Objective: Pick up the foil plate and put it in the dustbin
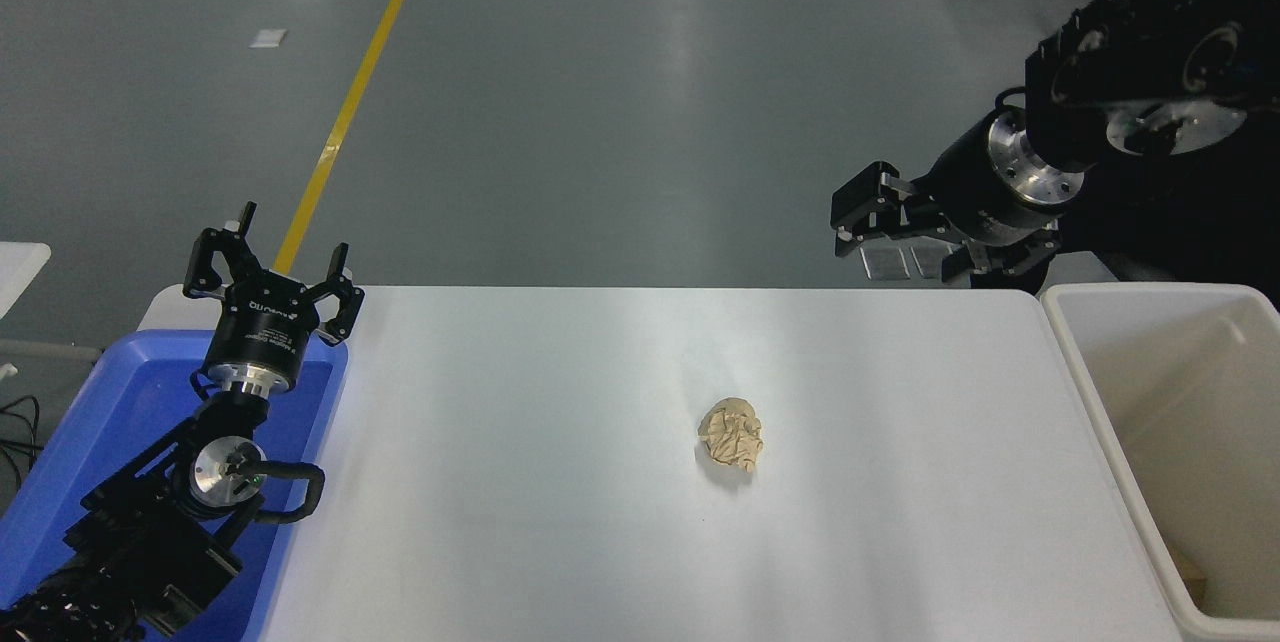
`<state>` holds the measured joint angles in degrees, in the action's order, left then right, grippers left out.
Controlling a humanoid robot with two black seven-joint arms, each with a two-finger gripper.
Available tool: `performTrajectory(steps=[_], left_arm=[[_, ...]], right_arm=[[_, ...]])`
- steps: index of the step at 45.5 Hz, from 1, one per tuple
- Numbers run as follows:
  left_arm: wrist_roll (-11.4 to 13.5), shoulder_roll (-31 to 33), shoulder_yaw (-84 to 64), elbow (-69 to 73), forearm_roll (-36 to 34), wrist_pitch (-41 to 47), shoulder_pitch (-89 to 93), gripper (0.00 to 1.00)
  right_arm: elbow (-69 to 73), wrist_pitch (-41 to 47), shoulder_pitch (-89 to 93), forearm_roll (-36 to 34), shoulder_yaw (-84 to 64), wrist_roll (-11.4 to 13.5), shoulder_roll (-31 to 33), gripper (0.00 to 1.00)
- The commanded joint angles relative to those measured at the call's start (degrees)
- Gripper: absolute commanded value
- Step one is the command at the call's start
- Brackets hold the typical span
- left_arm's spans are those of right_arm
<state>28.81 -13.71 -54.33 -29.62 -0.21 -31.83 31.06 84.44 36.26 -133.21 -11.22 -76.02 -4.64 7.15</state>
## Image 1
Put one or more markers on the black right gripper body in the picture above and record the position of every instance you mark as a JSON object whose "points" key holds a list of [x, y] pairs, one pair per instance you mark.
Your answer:
{"points": [[975, 197]]}

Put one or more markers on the person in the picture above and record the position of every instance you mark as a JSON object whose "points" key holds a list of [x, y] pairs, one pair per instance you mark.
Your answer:
{"points": [[1180, 222]]}

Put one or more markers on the large pale plastic bin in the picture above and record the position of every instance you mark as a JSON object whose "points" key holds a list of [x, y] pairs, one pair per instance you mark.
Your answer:
{"points": [[1200, 422]]}

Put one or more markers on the crumpled tan paper ball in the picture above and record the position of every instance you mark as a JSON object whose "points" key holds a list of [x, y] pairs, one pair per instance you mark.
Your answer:
{"points": [[732, 434]]}

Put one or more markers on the grey metal floor plate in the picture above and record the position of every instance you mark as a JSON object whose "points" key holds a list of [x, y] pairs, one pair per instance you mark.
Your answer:
{"points": [[886, 264], [930, 260]]}

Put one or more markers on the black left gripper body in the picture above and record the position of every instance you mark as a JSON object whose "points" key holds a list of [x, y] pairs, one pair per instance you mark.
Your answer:
{"points": [[262, 327]]}

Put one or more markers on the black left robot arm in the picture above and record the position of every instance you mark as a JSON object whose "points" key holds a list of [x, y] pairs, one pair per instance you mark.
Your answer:
{"points": [[150, 542]]}

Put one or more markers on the white paper scrap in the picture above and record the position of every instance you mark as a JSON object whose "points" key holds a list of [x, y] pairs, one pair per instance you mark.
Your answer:
{"points": [[268, 39]]}

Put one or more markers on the white side table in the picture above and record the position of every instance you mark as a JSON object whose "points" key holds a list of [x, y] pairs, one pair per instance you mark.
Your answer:
{"points": [[15, 272]]}

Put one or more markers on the blue plastic tray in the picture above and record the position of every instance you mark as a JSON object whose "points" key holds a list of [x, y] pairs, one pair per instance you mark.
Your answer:
{"points": [[120, 402]]}

